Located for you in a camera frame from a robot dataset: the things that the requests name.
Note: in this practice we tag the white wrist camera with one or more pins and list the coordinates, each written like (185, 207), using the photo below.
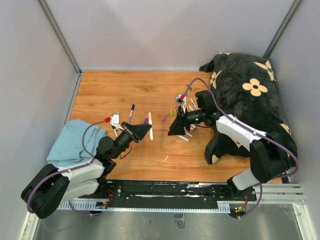
(114, 120)
(181, 99)

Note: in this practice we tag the light green cap marker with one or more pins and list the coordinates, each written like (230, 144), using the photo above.
(188, 134)

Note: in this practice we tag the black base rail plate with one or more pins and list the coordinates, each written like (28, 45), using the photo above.
(169, 194)

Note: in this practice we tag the light blue cloth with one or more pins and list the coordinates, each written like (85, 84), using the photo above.
(75, 143)

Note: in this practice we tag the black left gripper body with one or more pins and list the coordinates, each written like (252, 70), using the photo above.
(125, 138)

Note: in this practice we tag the pink cap marker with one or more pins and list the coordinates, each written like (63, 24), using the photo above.
(183, 138)

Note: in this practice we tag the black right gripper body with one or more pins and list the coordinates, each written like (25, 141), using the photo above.
(193, 117)

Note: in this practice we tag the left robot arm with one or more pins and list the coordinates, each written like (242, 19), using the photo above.
(53, 186)

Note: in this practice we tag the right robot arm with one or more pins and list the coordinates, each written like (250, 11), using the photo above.
(268, 157)

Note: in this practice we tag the navy cap marker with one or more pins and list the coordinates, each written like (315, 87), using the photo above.
(131, 113)

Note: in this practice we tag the black floral pillow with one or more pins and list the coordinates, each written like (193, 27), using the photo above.
(244, 85)

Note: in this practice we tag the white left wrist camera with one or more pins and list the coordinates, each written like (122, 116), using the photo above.
(114, 120)

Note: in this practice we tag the aluminium frame rails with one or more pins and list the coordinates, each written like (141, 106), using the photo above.
(279, 213)

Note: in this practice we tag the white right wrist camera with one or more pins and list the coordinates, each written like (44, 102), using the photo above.
(181, 99)

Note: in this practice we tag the dark green cap marker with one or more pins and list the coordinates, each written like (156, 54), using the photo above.
(193, 103)

